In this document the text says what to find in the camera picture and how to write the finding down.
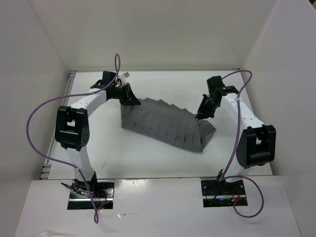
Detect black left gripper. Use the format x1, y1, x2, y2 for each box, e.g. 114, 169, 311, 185
111, 82, 140, 106

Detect grey pleated skirt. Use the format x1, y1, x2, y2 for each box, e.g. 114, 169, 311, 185
120, 98, 216, 153

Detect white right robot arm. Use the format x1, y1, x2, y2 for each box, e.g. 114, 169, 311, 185
196, 76, 276, 194

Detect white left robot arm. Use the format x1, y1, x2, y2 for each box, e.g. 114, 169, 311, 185
55, 71, 141, 198

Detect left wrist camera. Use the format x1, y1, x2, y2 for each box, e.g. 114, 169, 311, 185
118, 72, 130, 86

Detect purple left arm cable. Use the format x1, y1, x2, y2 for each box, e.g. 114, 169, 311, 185
26, 53, 121, 225

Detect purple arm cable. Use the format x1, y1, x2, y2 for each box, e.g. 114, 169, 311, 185
26, 53, 121, 225
218, 70, 264, 218

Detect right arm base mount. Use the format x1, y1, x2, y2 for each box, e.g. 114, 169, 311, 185
200, 178, 248, 208

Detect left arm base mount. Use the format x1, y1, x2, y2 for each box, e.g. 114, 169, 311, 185
61, 180, 115, 210

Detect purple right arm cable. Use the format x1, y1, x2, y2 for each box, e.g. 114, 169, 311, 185
218, 70, 264, 218

